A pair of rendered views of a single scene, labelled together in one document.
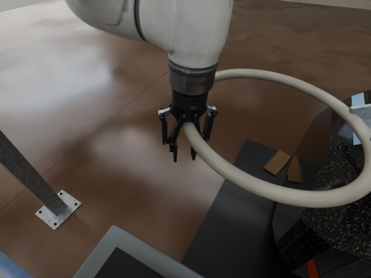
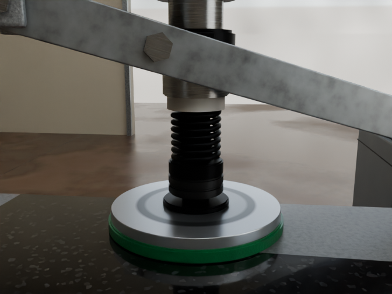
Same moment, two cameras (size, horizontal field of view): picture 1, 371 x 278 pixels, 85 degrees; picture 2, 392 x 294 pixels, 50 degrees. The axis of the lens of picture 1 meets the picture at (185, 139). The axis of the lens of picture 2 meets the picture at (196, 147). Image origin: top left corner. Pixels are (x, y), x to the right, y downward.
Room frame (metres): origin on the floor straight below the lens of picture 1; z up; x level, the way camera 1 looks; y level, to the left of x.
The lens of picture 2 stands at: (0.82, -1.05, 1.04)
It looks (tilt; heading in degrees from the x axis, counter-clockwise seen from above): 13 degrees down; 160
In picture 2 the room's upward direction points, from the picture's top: straight up
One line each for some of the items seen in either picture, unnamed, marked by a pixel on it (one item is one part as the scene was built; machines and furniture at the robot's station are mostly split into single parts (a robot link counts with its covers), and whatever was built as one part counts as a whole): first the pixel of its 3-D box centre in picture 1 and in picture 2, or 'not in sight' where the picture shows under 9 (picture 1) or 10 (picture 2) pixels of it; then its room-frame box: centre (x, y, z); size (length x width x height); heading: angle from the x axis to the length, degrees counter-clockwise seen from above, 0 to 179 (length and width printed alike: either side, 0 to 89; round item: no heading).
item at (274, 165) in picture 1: (277, 162); not in sight; (0.96, -0.70, 0.02); 0.25 x 0.10 x 0.01; 135
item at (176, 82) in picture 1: (191, 72); not in sight; (0.36, -0.01, 1.07); 0.09 x 0.09 x 0.06
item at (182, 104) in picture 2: not in sight; (195, 93); (0.34, -0.87, 0.99); 0.07 x 0.07 x 0.04
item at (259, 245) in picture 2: not in sight; (196, 210); (0.34, -0.87, 0.84); 0.22 x 0.22 x 0.04
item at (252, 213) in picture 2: not in sight; (196, 207); (0.34, -0.87, 0.84); 0.21 x 0.21 x 0.01
